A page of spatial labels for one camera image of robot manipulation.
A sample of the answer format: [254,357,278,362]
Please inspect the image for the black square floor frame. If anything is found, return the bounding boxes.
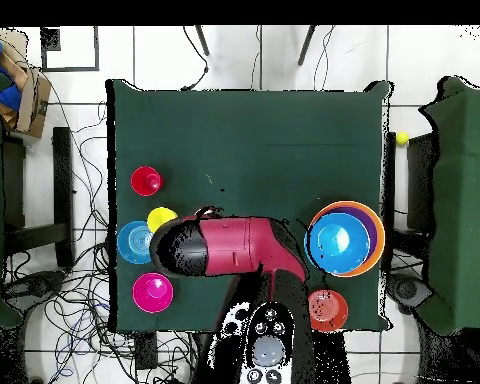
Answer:
[39,26,101,73]

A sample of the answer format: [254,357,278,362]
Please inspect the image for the black floor cable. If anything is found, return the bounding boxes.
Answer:
[182,25,210,91]

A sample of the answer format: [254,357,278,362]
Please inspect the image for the black tripod leg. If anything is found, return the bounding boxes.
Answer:
[296,25,317,67]
[194,25,211,57]

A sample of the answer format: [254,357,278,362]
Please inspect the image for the black pedestal foot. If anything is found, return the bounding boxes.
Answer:
[385,271,435,315]
[3,269,67,309]

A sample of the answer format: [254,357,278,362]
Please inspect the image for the red cup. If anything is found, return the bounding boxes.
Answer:
[130,165,164,198]

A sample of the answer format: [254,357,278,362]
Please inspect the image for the tangle of black cables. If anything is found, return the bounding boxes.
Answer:
[1,91,197,384]

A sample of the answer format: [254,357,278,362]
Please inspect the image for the large yellow bowl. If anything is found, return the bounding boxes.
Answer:
[305,200,386,278]

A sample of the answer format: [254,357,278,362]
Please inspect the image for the dark green tablecloth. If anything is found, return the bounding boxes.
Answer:
[105,78,394,333]

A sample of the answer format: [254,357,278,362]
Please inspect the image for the small pink bowl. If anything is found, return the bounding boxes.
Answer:
[131,272,174,314]

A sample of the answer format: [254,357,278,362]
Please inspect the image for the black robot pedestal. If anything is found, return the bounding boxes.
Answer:
[191,330,233,384]

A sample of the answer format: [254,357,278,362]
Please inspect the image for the deep blue bowl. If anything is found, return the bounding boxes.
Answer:
[303,211,372,276]

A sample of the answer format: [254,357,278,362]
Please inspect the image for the yellow cup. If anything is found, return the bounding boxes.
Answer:
[146,206,180,234]

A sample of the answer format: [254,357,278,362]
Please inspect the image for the cardboard box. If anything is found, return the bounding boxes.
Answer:
[0,27,52,139]

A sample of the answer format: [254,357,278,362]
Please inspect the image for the shallow blue bowl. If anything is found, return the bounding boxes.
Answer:
[116,220,155,266]

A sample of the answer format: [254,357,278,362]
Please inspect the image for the black power box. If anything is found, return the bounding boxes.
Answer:
[134,331,159,371]

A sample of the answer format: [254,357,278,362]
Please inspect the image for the small orange bowl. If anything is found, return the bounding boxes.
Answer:
[306,289,350,334]

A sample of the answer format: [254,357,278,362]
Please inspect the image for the black bench stand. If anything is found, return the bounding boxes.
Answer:
[1,126,75,269]

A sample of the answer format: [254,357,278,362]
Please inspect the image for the purple bowl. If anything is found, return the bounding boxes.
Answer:
[333,205,380,259]

